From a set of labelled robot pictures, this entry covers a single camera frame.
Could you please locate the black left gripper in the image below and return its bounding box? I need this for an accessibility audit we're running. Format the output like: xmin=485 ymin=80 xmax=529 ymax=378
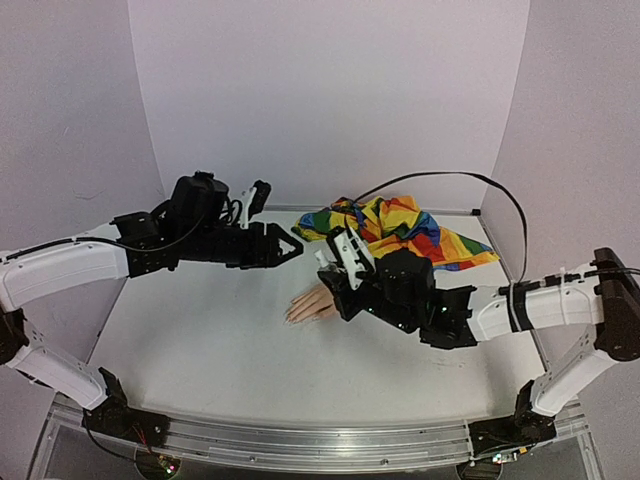
xmin=183 ymin=221 xmax=307 ymax=271

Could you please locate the clear nail polish bottle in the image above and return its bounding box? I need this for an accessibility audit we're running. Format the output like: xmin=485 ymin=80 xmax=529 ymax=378
xmin=314 ymin=250 xmax=333 ymax=271

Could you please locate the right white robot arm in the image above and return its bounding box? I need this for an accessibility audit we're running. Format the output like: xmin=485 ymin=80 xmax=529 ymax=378
xmin=315 ymin=246 xmax=639 ymax=459

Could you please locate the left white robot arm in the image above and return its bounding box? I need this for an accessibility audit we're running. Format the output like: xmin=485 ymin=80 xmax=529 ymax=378
xmin=1 ymin=171 xmax=303 ymax=448

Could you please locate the mannequin hand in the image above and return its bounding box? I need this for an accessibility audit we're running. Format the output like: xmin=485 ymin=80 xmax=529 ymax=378
xmin=285 ymin=284 xmax=338 ymax=325

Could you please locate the colourful rainbow jacket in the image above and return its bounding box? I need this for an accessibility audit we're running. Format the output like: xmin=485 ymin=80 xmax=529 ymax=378
xmin=291 ymin=196 xmax=499 ymax=272

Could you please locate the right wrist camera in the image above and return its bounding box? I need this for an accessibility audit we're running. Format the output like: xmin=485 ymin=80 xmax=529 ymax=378
xmin=327 ymin=225 xmax=376 ymax=291

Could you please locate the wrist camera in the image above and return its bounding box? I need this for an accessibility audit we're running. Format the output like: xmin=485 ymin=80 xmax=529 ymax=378
xmin=238 ymin=180 xmax=272 ymax=229
xmin=327 ymin=225 xmax=376 ymax=291

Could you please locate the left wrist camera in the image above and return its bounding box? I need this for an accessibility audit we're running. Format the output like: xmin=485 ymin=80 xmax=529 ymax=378
xmin=238 ymin=180 xmax=272 ymax=229

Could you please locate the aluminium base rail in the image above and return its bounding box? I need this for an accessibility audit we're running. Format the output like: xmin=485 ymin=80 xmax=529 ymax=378
xmin=28 ymin=396 xmax=603 ymax=479

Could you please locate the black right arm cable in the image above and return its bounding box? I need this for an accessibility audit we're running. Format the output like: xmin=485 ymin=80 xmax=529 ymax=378
xmin=344 ymin=171 xmax=530 ymax=286

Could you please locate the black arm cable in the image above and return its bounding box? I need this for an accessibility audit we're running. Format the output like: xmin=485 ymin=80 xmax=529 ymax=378
xmin=79 ymin=404 xmax=146 ymax=464
xmin=344 ymin=171 xmax=530 ymax=286

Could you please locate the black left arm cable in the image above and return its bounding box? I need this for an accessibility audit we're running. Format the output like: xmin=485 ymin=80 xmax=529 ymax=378
xmin=79 ymin=404 xmax=146 ymax=464

